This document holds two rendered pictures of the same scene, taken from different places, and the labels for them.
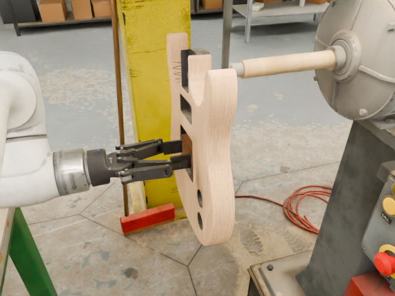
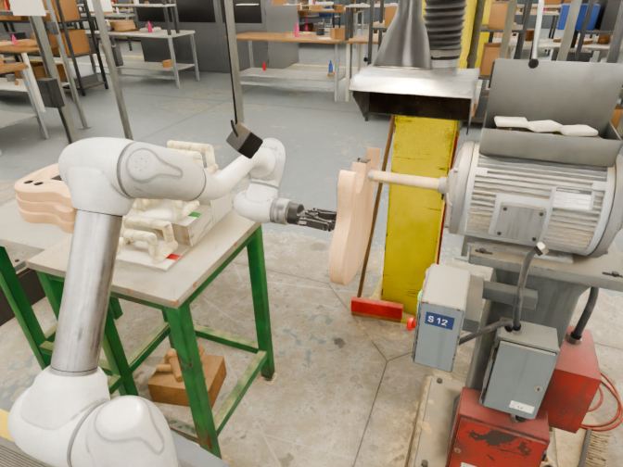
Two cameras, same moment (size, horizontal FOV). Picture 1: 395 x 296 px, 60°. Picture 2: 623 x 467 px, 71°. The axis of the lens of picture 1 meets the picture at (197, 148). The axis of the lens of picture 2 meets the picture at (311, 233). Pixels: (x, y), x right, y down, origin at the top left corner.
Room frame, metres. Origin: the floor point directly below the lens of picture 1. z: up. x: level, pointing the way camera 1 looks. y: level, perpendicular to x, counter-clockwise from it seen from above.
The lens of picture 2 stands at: (-0.44, -0.66, 1.75)
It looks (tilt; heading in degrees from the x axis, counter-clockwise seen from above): 31 degrees down; 39
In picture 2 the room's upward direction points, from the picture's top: 1 degrees counter-clockwise
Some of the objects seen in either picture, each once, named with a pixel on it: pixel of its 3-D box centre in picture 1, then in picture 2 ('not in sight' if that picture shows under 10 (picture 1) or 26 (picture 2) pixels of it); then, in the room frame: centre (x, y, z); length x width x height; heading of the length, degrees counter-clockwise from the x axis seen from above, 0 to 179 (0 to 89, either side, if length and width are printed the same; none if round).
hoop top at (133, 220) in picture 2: not in sight; (146, 221); (0.22, 0.60, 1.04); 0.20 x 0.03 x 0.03; 109
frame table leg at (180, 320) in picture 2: not in sight; (197, 396); (0.11, 0.33, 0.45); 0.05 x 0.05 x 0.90; 16
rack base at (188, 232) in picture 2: not in sight; (169, 220); (0.33, 0.64, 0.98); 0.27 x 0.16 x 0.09; 110
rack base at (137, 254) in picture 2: not in sight; (146, 251); (0.19, 0.59, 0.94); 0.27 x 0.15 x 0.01; 110
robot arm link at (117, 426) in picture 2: not in sight; (129, 444); (-0.24, 0.04, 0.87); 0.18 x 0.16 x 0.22; 110
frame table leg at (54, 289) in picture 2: not in sight; (82, 355); (-0.04, 0.86, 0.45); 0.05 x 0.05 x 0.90; 16
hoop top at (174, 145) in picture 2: not in sight; (189, 146); (0.52, 0.70, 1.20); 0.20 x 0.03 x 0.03; 109
